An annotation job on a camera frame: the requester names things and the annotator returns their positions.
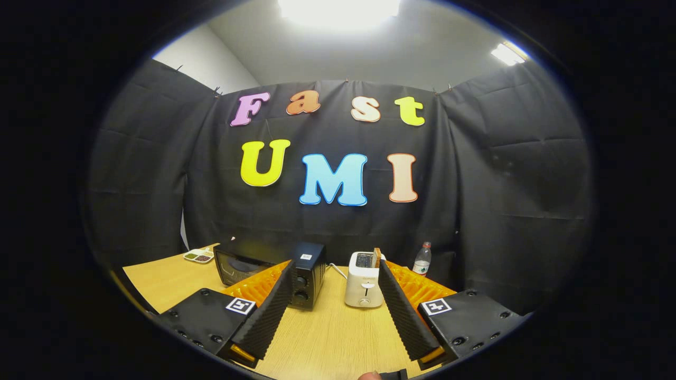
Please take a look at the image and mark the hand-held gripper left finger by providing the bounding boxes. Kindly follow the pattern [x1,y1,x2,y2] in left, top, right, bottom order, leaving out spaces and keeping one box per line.
[157,260,296,369]

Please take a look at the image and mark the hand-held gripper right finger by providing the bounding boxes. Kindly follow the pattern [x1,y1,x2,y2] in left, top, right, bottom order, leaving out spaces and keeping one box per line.
[378,259,531,370]

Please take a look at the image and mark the black toaster oven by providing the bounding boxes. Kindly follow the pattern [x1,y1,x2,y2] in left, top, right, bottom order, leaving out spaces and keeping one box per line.
[213,241,327,311]

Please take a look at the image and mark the white toaster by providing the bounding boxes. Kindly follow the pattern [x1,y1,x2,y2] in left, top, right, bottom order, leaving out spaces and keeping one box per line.
[344,251,387,308]

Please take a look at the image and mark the clear water bottle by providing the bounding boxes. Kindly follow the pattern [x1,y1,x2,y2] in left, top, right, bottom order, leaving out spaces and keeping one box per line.
[412,242,432,277]

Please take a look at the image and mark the small ceiling light panel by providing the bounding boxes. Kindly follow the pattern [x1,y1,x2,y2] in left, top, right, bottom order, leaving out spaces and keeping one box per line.
[490,41,529,67]

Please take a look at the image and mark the large ceiling light panel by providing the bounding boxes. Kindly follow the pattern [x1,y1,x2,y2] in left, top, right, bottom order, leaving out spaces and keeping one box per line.
[277,0,402,30]

